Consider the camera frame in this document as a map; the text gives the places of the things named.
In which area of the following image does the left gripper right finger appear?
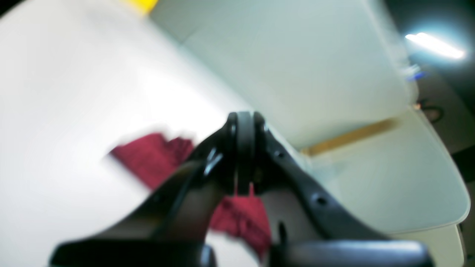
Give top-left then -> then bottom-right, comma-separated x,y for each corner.
237,112 -> 434,267

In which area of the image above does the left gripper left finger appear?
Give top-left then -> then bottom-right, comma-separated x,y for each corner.
50,113 -> 238,267

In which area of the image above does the dark red t-shirt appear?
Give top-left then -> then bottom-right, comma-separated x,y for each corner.
110,132 -> 271,260

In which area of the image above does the white table divider panel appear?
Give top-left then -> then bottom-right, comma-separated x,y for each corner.
150,0 -> 471,267

